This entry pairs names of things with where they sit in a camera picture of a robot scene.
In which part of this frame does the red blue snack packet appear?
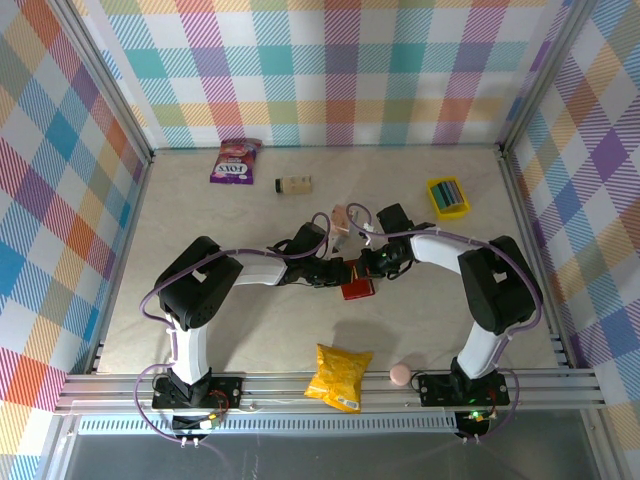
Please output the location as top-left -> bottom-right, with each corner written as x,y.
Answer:
340,258 -> 377,301

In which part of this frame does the small yellow plastic bin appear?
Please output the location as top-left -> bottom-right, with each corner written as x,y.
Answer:
425,176 -> 472,220

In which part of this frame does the small beige bottle black cap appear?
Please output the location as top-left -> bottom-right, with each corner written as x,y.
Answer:
273,174 -> 314,196

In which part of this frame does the yellow chips bag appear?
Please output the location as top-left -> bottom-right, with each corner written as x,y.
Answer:
303,343 -> 375,415

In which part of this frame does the purple Fox's candy bag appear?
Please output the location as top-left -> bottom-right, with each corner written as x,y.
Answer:
208,138 -> 264,186

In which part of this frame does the small circuit board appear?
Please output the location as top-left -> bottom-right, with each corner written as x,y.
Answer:
457,409 -> 494,435
172,412 -> 222,432

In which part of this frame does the grey metal panel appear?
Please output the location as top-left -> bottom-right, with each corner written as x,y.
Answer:
64,433 -> 601,480

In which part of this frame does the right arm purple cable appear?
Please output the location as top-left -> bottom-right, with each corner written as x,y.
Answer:
346,202 -> 544,445

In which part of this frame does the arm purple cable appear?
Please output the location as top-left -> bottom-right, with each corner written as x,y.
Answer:
346,202 -> 544,445
133,212 -> 332,446

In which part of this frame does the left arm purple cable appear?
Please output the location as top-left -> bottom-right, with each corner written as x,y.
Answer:
133,212 -> 332,446

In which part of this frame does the aluminium frame rail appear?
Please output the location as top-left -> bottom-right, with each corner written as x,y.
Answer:
54,368 -> 607,414

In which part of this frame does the aluminium table side rail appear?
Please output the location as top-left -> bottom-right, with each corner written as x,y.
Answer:
497,147 -> 574,371
84,154 -> 155,375

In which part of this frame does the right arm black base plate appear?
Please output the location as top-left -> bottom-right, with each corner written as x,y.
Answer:
417,372 -> 511,407

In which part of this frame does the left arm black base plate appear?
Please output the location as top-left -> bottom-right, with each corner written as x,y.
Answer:
151,375 -> 245,410

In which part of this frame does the perforated grey cable duct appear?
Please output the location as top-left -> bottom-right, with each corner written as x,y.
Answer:
77,412 -> 461,435

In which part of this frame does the aluminium frame post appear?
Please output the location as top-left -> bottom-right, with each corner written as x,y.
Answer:
497,0 -> 599,156
49,0 -> 155,166

